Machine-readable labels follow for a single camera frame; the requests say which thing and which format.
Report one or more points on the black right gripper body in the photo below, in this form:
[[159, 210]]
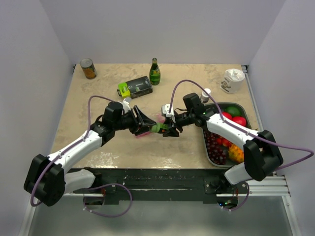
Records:
[[182, 121]]

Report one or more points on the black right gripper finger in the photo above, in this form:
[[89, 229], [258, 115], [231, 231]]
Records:
[[171, 133], [169, 122]]

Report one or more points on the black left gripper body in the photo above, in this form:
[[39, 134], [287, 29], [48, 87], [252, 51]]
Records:
[[133, 124]]

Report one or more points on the pink weekly pill organizer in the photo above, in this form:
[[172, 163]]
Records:
[[158, 118]]

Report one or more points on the green pill bottle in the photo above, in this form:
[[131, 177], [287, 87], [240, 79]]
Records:
[[159, 128]]

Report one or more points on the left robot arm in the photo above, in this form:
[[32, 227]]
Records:
[[45, 180]]

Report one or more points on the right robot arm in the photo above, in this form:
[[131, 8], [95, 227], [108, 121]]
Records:
[[261, 156]]

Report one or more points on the white supplement bottle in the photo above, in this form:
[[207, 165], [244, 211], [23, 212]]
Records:
[[204, 95]]

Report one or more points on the black green razor box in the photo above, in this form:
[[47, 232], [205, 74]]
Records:
[[135, 88]]

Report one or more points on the green glass bottle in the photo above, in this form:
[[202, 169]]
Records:
[[154, 73]]

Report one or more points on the dark red grapes bunch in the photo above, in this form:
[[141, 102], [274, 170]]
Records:
[[216, 152]]

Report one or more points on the green apple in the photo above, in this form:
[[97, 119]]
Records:
[[233, 111]]

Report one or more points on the red apple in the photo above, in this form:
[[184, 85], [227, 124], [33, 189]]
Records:
[[240, 120]]

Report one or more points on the yellow dragon fruit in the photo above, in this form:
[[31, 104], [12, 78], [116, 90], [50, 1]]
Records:
[[236, 154]]

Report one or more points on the grey fruit tray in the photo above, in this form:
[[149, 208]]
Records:
[[251, 124]]

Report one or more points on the white paper bag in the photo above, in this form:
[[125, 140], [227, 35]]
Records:
[[232, 81]]

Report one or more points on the orange labelled tin can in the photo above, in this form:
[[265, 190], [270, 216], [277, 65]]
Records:
[[88, 68]]

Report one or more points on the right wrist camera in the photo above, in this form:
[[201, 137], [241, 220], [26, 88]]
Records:
[[167, 111]]

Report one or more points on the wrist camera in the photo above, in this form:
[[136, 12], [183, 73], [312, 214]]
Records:
[[167, 111], [126, 104]]

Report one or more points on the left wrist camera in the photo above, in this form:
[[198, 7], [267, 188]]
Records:
[[126, 104]]

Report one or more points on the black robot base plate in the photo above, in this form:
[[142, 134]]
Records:
[[201, 185]]

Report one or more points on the aluminium frame rail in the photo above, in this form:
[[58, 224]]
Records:
[[273, 185]]

